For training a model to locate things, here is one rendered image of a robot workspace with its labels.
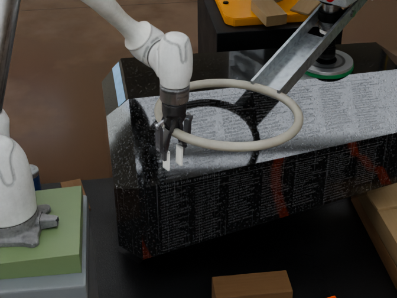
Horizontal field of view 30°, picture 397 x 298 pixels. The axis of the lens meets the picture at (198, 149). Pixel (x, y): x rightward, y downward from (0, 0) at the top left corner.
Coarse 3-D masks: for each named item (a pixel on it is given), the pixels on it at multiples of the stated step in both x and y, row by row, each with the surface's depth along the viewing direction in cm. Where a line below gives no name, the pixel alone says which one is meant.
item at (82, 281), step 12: (84, 204) 222; (84, 216) 217; (84, 228) 213; (84, 240) 209; (84, 252) 204; (84, 264) 200; (48, 276) 196; (60, 276) 196; (72, 276) 196; (84, 276) 197; (96, 276) 244; (0, 288) 193; (12, 288) 193; (24, 288) 193; (36, 288) 193; (48, 288) 193; (60, 288) 193; (72, 288) 194; (84, 288) 194; (96, 288) 239
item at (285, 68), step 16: (352, 16) 279; (304, 32) 278; (336, 32) 274; (288, 48) 272; (304, 48) 273; (320, 48) 268; (272, 64) 267; (288, 64) 269; (304, 64) 262; (256, 80) 261; (272, 80) 264; (288, 80) 257
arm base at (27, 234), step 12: (36, 216) 202; (48, 216) 203; (0, 228) 196; (12, 228) 196; (24, 228) 198; (36, 228) 201; (0, 240) 198; (12, 240) 197; (24, 240) 197; (36, 240) 197
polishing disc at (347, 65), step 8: (336, 56) 292; (344, 56) 292; (312, 64) 286; (320, 64) 286; (336, 64) 286; (344, 64) 286; (352, 64) 286; (312, 72) 283; (320, 72) 281; (328, 72) 281; (336, 72) 281; (344, 72) 283
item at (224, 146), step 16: (208, 80) 261; (224, 80) 262; (240, 80) 262; (272, 96) 257; (288, 96) 253; (160, 112) 238; (176, 128) 229; (192, 144) 225; (208, 144) 223; (224, 144) 222; (240, 144) 222; (256, 144) 223; (272, 144) 225
